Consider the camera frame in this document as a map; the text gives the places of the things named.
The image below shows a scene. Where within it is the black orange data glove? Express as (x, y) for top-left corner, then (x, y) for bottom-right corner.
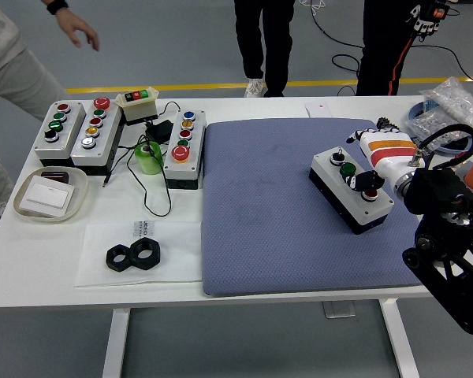
(405, 0), (449, 40)

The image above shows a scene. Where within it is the white wall switch panel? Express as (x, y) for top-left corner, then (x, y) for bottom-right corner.
(20, 175), (76, 217)

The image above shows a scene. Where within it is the green film roll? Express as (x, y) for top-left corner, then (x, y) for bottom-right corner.
(134, 141), (165, 176)

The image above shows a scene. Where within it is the person's left hand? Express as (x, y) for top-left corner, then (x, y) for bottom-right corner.
(58, 10), (101, 52)

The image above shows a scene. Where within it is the black floor cable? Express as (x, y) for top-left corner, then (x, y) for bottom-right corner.
(309, 0), (473, 97)

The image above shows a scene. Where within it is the black wristwatch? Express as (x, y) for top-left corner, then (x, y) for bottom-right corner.
(45, 0), (70, 16)

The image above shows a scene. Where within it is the white floor cable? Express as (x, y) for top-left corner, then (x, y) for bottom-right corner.
(298, 0), (326, 17)

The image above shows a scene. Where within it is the dark brown switch block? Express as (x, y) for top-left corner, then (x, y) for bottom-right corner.
(40, 169), (70, 185)

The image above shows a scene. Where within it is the bag of metal washers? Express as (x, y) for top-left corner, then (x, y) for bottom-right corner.
(404, 109), (473, 150)

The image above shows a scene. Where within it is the white table leg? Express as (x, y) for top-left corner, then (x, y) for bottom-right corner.
(102, 308), (132, 378)
(379, 298), (420, 378)

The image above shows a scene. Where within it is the black hex nut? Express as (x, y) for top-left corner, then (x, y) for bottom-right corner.
(128, 236), (162, 271)
(105, 243), (137, 272)

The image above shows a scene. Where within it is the white card with red mark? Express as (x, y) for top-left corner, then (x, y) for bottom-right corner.
(304, 102), (332, 118)

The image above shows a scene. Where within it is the white printed plastic bag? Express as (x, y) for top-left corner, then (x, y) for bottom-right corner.
(73, 220), (203, 288)

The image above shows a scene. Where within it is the cream three-button switch box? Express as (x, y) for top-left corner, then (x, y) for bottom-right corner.
(114, 87), (160, 126)

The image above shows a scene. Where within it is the blue-grey textured mat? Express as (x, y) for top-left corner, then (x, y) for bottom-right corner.
(199, 117), (422, 298)

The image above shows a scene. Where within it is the grey four-button control box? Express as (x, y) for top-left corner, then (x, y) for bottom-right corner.
(308, 146), (395, 236)
(33, 100), (87, 168)

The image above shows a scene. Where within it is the black power adapter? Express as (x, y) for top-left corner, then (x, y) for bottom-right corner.
(146, 119), (174, 143)

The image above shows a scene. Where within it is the cream plastic tray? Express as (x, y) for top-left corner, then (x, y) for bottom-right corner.
(13, 166), (89, 224)

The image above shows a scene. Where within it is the grey five-button control box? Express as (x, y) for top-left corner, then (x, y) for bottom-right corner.
(69, 96), (123, 176)
(162, 109), (207, 191)

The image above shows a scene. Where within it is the thin black adapter cable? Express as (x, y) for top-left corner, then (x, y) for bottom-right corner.
(102, 101), (182, 217)

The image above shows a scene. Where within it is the blue plate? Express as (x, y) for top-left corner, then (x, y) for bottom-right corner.
(407, 100), (473, 154)

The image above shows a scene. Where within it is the grey under-table bracket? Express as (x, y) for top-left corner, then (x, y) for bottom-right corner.
(322, 301), (357, 319)

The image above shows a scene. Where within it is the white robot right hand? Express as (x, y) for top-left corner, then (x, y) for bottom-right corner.
(345, 125), (419, 195)

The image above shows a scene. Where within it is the bag of white plastic parts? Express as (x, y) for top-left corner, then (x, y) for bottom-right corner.
(419, 76), (473, 137)

